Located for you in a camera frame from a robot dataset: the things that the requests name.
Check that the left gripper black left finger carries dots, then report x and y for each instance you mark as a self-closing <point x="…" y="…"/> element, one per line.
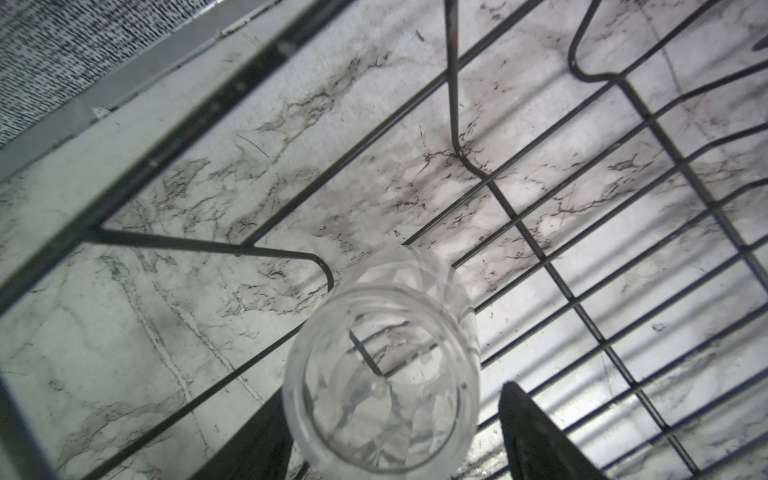
<point x="261" y="449"/>

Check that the black wire dish rack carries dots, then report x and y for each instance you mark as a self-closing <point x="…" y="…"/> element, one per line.
<point x="602" y="192"/>

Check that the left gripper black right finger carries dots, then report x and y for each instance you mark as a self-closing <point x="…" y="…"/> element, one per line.
<point x="536" y="448"/>

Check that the clear glass tumbler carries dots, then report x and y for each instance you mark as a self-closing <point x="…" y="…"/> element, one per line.
<point x="383" y="379"/>

